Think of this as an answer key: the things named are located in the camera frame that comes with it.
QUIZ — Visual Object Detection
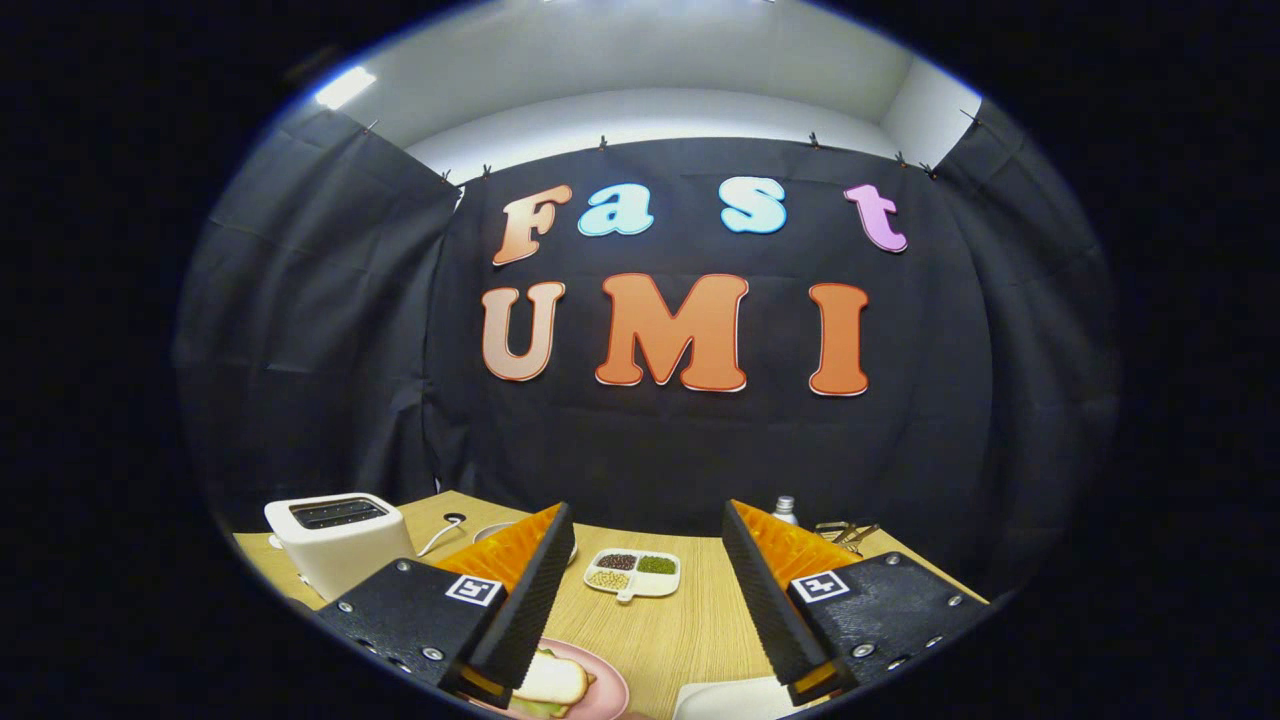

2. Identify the pink plate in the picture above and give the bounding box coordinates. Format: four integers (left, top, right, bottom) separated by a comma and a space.
470, 638, 631, 720

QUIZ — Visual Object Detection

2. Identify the metal wire cutlery holder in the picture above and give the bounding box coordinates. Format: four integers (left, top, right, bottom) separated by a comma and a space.
815, 520, 881, 556

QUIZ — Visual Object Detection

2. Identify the white toaster cable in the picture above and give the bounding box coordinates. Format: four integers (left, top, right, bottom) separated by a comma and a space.
418, 513, 467, 557

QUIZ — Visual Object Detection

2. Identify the ceiling light panel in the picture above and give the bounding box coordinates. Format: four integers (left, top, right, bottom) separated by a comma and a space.
315, 66, 378, 111

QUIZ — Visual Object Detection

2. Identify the brown crust bread slice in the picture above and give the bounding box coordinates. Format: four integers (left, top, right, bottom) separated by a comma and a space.
512, 650, 589, 704

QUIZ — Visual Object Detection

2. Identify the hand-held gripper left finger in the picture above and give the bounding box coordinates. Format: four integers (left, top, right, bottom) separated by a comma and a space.
315, 501, 577, 709

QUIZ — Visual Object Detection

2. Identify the green lettuce leaf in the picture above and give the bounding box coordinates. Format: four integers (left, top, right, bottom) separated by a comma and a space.
505, 648, 598, 717

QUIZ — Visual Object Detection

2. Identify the grey round plate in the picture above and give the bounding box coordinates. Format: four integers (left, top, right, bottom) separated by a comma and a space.
472, 521, 579, 567

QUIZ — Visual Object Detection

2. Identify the black backdrop cloth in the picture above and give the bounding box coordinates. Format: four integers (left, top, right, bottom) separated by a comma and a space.
175, 95, 1121, 601

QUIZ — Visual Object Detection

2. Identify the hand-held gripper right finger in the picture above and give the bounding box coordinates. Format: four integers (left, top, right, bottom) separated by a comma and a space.
721, 499, 991, 707

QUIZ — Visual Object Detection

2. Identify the white square plate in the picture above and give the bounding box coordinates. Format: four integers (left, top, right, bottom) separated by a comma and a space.
672, 676, 801, 720

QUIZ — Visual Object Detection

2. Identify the white divided dish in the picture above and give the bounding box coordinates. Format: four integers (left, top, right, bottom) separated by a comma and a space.
584, 548, 682, 604

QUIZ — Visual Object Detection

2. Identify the white toaster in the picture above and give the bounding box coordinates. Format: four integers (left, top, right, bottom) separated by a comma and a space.
264, 493, 416, 602

